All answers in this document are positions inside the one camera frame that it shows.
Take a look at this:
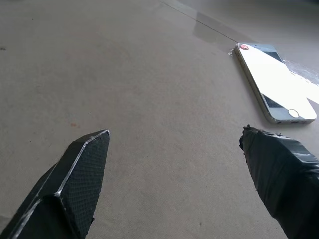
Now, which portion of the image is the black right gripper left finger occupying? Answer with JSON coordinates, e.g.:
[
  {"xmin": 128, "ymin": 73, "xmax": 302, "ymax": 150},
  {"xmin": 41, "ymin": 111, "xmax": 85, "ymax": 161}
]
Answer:
[{"xmin": 0, "ymin": 129, "xmax": 111, "ymax": 239}]

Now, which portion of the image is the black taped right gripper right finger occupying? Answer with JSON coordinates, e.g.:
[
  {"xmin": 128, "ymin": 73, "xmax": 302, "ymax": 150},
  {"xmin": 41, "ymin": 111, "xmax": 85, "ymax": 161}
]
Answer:
[{"xmin": 238, "ymin": 124, "xmax": 319, "ymax": 239}]

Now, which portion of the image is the white smartphone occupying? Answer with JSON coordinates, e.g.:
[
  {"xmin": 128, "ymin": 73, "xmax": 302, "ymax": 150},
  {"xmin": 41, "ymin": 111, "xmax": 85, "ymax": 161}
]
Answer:
[{"xmin": 234, "ymin": 42, "xmax": 318, "ymax": 124}]

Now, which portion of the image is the clear tape strip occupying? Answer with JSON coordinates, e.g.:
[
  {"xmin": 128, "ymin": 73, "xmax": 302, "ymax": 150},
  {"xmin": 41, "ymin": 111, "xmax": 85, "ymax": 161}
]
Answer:
[{"xmin": 227, "ymin": 48, "xmax": 319, "ymax": 87}]

